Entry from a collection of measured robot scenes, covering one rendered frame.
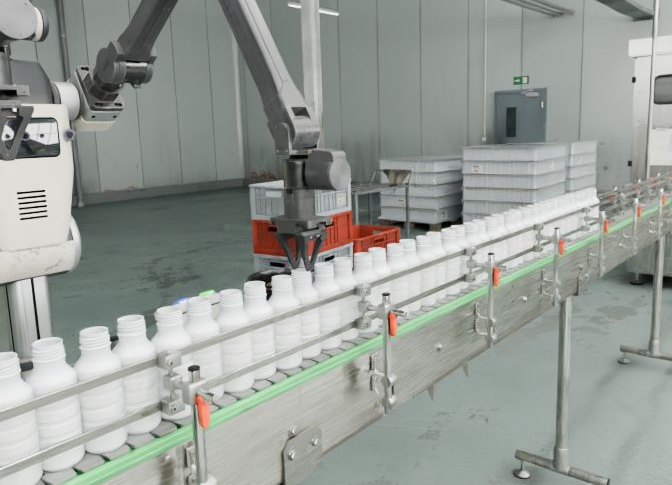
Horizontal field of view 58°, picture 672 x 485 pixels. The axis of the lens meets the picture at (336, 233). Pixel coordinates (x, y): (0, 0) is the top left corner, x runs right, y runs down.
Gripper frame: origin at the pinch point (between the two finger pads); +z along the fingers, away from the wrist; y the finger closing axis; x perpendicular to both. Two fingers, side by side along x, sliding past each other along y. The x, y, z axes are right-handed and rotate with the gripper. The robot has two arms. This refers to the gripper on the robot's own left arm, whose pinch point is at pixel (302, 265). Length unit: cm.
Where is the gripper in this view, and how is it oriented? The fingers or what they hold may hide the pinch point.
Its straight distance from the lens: 112.4
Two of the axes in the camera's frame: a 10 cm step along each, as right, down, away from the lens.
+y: -7.7, -0.8, 6.4
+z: 0.3, 9.9, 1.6
